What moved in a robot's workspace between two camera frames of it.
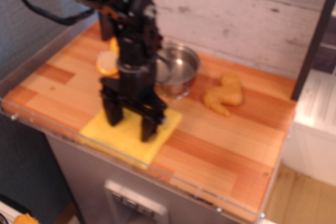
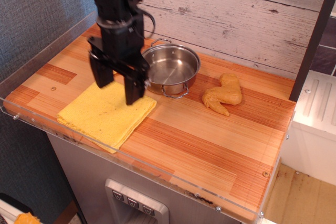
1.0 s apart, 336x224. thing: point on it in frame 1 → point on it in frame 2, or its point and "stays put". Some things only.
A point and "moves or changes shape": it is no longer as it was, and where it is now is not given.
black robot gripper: (135, 88) → (123, 48)
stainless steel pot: (177, 65) stays put
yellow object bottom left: (26, 219) stays put
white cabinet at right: (311, 147) stays put
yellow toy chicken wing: (230, 93) stays put
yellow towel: (125, 140) moves or changes shape
